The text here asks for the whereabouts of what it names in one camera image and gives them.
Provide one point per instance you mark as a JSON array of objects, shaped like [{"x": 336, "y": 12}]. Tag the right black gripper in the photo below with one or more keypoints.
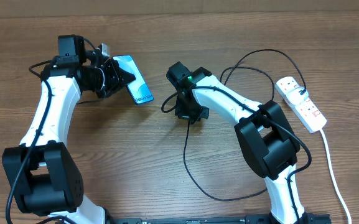
[{"x": 181, "y": 112}]

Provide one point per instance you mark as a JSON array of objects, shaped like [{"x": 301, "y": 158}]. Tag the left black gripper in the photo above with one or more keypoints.
[{"x": 116, "y": 78}]

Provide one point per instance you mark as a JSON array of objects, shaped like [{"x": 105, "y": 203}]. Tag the white charger plug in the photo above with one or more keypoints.
[{"x": 297, "y": 96}]

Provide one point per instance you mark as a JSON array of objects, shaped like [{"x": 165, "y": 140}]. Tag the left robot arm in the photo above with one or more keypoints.
[{"x": 43, "y": 177}]

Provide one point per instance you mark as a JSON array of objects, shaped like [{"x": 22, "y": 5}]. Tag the white power strip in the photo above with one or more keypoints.
[{"x": 308, "y": 113}]

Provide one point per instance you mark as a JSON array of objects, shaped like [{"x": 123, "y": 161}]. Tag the blue Galaxy smartphone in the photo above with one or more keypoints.
[{"x": 138, "y": 88}]

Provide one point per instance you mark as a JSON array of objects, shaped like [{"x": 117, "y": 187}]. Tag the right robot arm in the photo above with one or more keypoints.
[{"x": 268, "y": 144}]

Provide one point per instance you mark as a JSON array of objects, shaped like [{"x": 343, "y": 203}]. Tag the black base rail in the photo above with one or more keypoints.
[{"x": 307, "y": 218}]

